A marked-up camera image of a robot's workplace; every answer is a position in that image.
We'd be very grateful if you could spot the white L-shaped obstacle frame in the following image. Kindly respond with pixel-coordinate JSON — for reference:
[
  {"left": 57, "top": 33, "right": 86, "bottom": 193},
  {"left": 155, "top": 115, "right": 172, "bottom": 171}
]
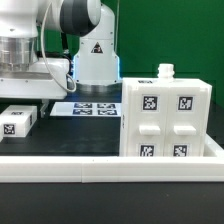
[{"left": 0, "top": 137, "right": 224, "bottom": 183}]

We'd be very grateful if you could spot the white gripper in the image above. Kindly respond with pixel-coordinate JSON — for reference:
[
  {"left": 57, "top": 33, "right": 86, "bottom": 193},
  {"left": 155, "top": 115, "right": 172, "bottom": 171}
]
[{"left": 0, "top": 58, "right": 67, "bottom": 118}]

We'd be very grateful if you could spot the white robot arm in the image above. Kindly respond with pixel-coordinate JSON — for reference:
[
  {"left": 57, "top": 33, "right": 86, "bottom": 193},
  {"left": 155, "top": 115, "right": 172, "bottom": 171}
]
[{"left": 0, "top": 0, "right": 121, "bottom": 102}]

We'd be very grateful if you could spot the white cabinet top block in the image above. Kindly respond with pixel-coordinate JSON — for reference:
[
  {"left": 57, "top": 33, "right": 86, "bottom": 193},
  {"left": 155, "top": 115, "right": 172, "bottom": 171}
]
[{"left": 0, "top": 105, "right": 37, "bottom": 142}]

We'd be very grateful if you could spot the white cabinet door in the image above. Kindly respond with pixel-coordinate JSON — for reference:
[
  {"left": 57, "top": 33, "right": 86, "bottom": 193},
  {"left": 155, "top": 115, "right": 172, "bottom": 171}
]
[
  {"left": 133, "top": 86, "right": 168, "bottom": 157},
  {"left": 164, "top": 84, "right": 210, "bottom": 157}
]

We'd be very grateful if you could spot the white marker base plate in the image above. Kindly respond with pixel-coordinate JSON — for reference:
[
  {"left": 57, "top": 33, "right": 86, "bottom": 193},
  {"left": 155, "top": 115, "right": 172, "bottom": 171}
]
[{"left": 50, "top": 102, "right": 121, "bottom": 117}]

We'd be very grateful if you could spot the white cabinet body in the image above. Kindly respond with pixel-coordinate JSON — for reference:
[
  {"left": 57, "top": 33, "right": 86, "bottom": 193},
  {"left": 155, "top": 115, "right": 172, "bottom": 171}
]
[{"left": 119, "top": 64, "right": 212, "bottom": 157}]

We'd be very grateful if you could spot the grey thin cable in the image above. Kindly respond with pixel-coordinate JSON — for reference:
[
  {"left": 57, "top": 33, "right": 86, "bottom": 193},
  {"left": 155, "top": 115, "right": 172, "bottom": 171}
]
[{"left": 39, "top": 0, "right": 78, "bottom": 94}]

